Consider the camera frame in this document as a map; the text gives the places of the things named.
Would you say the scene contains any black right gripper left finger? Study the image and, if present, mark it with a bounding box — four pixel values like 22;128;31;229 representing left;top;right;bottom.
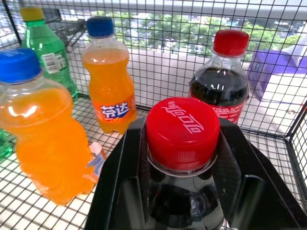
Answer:
83;116;152;230

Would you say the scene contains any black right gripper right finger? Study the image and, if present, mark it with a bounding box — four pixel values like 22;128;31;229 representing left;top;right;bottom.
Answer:
211;117;307;230

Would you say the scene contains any cola bottle with printed cap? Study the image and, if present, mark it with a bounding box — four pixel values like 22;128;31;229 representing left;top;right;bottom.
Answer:
143;96;226;230

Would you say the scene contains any orange soda bottle blue cap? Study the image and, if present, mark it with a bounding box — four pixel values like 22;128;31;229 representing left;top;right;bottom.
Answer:
0;47;107;206
82;16;138;135

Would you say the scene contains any cola bottle with plain cap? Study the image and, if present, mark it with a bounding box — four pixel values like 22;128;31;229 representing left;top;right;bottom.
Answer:
189;29;250;125

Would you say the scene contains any green plastic bottle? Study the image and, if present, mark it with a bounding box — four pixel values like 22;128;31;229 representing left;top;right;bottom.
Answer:
0;128;13;160

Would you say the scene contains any purple cardboard box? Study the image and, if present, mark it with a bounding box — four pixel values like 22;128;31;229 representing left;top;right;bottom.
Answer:
247;34;307;101

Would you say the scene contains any green soda bottle yellow cap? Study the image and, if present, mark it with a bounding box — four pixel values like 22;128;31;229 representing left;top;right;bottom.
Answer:
19;6;79;101

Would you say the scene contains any black wire mesh basket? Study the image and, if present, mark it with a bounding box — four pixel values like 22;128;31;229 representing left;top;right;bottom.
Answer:
0;0;307;230

